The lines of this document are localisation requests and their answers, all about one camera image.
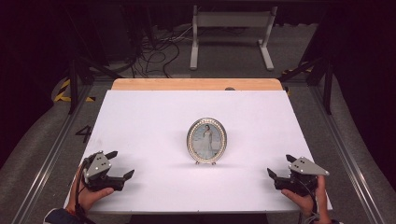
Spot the oval silver picture frame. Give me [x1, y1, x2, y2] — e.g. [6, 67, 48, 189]
[186, 117, 228, 166]

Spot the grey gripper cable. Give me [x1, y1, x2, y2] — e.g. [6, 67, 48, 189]
[292, 178, 321, 223]

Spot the person's left hand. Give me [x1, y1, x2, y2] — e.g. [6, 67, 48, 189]
[64, 164, 116, 216]

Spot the person's right hand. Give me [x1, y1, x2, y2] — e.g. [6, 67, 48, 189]
[280, 175, 328, 218]

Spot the white metal stand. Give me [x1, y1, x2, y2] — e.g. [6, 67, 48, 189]
[190, 4, 278, 72]

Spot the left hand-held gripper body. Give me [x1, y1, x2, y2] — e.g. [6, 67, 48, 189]
[82, 150, 125, 192]

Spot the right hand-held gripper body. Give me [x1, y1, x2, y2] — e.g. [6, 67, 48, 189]
[274, 156, 331, 198]

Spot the yellow black hazard tape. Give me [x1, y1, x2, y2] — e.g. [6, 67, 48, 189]
[54, 78, 96, 103]

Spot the tangle of black floor cables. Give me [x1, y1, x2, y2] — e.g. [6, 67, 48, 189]
[132, 26, 194, 78]

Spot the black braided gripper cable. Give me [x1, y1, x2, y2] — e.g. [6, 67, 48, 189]
[74, 158, 94, 224]

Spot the aluminium floor rail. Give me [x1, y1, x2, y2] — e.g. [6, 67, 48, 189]
[12, 83, 94, 224]
[307, 85, 387, 224]

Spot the black metal stand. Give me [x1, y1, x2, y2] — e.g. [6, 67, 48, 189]
[278, 6, 335, 115]
[66, 6, 124, 115]

